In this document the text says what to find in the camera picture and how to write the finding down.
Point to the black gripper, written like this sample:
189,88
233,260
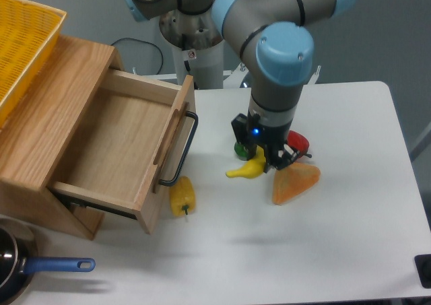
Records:
273,140

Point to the yellow toy banana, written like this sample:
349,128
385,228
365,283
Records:
253,168

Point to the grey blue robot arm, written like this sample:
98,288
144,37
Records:
269,36

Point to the open wooden top drawer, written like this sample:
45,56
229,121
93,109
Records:
129,147

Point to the wooden drawer cabinet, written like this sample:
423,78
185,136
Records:
39,129

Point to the green toy bell pepper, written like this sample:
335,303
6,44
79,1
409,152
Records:
241,151

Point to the red toy bell pepper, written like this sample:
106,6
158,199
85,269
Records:
298,143

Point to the orange triangular toy sandwich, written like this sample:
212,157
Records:
292,181

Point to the yellow toy bell pepper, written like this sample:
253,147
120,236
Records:
182,197

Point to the black clamp at table edge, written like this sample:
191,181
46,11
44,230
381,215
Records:
423,268

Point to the yellow plastic basket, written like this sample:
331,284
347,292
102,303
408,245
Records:
29,32

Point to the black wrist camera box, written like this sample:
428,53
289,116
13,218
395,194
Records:
240,131

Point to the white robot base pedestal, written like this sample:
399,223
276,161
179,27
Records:
197,48

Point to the black pan blue handle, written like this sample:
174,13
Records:
20,260

